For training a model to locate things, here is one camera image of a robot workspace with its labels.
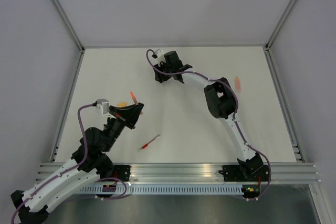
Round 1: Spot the right side table rail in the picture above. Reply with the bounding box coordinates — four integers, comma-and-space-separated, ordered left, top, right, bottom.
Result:
263, 46, 306, 163

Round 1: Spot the right frame post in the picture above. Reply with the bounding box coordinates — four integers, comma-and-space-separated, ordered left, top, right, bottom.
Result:
265, 0, 298, 51

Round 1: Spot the left frame post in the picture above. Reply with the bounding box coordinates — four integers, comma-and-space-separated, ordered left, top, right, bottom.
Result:
50, 0, 85, 53

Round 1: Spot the white slotted cable duct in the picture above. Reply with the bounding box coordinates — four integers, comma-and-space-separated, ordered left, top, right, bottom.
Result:
77, 183, 243, 196

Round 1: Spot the pencil shaped pink pen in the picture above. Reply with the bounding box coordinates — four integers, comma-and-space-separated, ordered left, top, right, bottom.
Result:
234, 77, 241, 93

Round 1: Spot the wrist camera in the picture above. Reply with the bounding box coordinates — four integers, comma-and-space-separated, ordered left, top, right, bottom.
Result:
152, 49, 165, 59
95, 99, 110, 116

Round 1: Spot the red thin pen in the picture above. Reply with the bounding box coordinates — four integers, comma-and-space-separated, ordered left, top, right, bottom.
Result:
138, 134, 161, 152

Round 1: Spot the left side table rail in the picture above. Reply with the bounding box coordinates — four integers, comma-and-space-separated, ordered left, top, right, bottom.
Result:
48, 48, 85, 162

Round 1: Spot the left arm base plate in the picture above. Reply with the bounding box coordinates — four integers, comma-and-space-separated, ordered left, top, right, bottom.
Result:
104, 165, 131, 182

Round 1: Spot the table rail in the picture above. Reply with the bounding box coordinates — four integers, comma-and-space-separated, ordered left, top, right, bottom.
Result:
48, 48, 85, 162
263, 46, 306, 163

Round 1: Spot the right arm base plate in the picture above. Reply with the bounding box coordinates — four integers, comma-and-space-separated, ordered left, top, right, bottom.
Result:
218, 165, 270, 182

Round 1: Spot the aluminium front rail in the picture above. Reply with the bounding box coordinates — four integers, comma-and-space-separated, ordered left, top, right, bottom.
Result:
39, 163, 322, 184

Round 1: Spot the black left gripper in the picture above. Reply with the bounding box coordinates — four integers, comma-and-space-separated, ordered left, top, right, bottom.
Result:
103, 103, 144, 152

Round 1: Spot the orange highlighter pen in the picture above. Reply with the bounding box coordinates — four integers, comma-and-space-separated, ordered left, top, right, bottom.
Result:
130, 91, 142, 108

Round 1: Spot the small orange cap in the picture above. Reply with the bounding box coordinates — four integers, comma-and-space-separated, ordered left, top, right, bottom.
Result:
117, 102, 128, 108

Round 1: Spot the frame post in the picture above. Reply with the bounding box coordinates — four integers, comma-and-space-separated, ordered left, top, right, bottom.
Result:
265, 0, 298, 51
50, 0, 85, 53

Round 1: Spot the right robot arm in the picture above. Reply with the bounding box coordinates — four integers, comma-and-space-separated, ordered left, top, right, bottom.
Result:
146, 49, 264, 180

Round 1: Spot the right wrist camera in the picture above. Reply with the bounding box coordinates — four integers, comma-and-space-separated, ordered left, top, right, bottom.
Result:
152, 49, 165, 59

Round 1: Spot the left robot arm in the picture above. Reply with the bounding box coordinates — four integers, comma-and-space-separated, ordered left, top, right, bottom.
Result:
10, 99, 144, 223

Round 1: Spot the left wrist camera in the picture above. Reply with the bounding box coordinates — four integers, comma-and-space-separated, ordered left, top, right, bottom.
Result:
95, 99, 110, 116

